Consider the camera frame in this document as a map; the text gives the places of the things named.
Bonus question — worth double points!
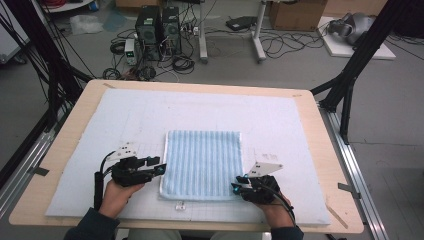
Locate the black tape piece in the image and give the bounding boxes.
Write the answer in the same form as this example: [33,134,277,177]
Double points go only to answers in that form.
[28,166,50,177]
[337,182,362,200]

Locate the person's legs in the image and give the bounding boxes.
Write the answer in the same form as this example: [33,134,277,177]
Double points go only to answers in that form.
[126,229,264,240]

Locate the person's right hand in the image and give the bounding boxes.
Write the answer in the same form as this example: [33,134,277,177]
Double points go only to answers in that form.
[258,196,294,229]

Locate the white round table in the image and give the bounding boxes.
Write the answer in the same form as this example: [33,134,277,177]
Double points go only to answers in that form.
[39,0,96,14]

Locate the black cable coil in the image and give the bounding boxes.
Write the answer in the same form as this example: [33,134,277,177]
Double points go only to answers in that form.
[171,54,196,75]

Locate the clear plastic bag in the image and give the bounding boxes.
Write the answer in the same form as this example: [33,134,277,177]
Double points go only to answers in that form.
[69,14,105,36]

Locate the white grid mat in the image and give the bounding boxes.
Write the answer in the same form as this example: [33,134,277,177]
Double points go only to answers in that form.
[45,88,331,225]

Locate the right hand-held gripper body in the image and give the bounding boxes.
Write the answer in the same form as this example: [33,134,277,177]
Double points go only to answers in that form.
[242,161,284,205]

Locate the grey headset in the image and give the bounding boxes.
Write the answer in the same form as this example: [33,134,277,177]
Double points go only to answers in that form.
[327,12,376,46]

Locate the white power supply box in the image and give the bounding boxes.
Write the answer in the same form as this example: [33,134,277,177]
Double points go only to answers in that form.
[124,38,138,66]

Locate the white desk leg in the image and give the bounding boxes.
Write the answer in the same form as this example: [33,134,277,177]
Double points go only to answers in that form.
[198,0,209,64]
[251,0,268,64]

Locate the narrow black computer tower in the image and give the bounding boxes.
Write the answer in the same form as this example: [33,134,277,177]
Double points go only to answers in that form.
[161,6,183,56]

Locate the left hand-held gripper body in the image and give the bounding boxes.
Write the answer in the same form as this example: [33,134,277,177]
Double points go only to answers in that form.
[106,142,156,188]

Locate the person's left hand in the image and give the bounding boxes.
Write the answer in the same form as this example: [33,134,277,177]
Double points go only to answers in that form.
[98,179,145,220]

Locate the black metal frame stand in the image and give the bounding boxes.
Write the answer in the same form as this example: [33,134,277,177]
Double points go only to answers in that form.
[0,0,93,133]
[309,0,414,145]

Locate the aluminium rail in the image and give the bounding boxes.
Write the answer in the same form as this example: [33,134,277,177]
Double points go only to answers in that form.
[0,109,68,218]
[318,106,389,240]

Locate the tangle of floor cables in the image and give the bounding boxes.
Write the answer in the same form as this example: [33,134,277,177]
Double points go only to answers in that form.
[259,28,329,59]

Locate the black flat device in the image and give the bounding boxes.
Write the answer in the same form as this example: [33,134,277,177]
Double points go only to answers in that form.
[225,15,258,32]

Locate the white floor board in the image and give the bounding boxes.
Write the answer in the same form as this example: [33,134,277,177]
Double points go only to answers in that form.
[317,15,397,61]

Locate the white cabinet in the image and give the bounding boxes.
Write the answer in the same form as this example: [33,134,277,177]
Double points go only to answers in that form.
[0,9,29,64]

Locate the right hand-held gripper cable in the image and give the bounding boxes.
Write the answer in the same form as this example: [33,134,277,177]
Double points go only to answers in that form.
[263,183,297,224]

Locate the wide black computer tower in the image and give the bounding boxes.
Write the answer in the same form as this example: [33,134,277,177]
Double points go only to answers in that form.
[134,5,162,62]

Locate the blue striped towel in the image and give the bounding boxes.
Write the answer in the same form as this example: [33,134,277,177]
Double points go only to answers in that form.
[159,129,245,211]

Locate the thin wooden strip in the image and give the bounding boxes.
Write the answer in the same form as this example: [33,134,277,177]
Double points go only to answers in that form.
[325,203,349,230]

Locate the large cardboard box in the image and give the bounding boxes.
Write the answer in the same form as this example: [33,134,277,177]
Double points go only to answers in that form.
[269,0,328,32]

